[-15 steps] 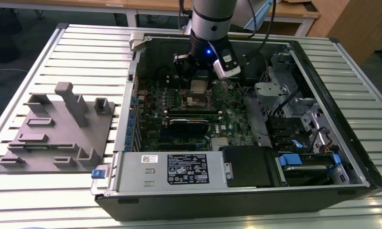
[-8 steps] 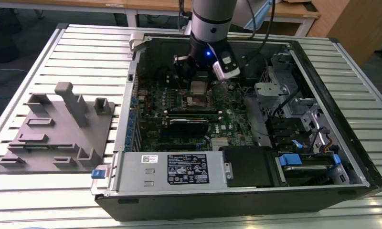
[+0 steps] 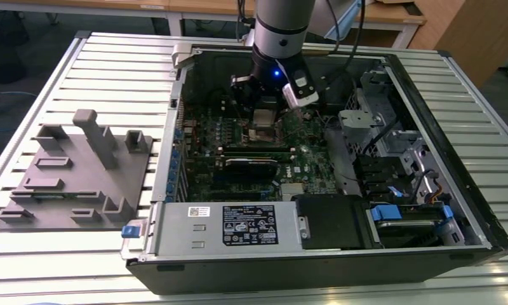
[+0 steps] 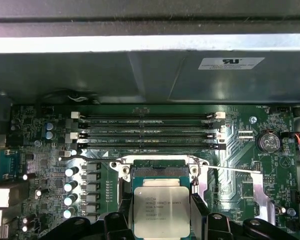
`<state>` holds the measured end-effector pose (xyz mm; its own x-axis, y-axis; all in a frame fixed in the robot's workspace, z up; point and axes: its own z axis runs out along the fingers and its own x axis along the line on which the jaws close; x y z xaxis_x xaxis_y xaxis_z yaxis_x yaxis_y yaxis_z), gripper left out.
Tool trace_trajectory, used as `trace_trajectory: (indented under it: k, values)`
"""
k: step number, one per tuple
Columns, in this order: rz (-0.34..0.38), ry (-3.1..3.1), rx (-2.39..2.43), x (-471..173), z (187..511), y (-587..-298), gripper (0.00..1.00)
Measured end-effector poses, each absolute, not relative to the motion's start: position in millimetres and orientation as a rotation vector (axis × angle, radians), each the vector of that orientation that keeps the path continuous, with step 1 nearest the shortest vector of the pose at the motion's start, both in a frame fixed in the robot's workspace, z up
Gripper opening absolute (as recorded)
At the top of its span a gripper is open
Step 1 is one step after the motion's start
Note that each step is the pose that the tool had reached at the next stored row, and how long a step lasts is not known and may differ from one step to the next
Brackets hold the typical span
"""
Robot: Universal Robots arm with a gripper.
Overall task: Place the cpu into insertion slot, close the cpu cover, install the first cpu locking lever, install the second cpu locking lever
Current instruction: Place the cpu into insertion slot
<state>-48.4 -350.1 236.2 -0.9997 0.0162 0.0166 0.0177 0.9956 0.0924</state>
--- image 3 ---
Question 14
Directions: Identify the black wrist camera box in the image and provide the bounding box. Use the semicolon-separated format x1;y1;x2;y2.
230;74;254;96

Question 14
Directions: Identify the silver power supply unit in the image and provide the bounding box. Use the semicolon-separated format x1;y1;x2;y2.
138;200;312;255

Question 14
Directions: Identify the green motherboard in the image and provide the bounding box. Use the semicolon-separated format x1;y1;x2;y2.
181;104;352;203

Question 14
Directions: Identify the hard disk in blue carrier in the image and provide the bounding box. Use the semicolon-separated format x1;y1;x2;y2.
365;203;456;248

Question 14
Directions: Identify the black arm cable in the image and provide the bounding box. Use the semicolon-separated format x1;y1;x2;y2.
316;0;368;96

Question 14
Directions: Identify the CPU socket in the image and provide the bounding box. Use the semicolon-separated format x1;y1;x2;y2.
245;125;284;143

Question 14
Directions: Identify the black disk data wire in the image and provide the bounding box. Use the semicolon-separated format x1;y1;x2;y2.
417;168;440;204

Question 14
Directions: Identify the black PC case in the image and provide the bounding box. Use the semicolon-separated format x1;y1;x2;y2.
124;44;508;296

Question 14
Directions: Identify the silver metal drive cage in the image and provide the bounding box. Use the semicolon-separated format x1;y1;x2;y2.
337;70;428;159

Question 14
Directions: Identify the silver socket cover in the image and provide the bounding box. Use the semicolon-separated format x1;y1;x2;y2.
272;118;289;142

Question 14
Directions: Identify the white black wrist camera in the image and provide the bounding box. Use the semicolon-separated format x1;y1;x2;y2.
281;68;321;109

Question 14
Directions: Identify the black graphics card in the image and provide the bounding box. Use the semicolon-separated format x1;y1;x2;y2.
224;157;280;182

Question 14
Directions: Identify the black office chair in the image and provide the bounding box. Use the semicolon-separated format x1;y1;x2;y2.
0;9;30;85

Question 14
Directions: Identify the wooden desk white frame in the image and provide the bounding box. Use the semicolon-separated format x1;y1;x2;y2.
168;0;428;49
0;0;182;36

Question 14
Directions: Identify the grey parts rack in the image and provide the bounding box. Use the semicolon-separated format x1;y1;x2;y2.
0;109;156;230

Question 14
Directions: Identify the silver green CPU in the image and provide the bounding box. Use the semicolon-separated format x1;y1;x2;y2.
253;109;277;128

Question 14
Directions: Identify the wooden cabinet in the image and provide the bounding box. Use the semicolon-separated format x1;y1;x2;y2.
408;0;508;93

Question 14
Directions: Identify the black drive bay wire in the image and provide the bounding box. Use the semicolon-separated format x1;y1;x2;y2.
361;119;405;156

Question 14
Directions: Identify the silver chipset heat sink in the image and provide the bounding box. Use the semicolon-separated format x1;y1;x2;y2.
281;182;305;201

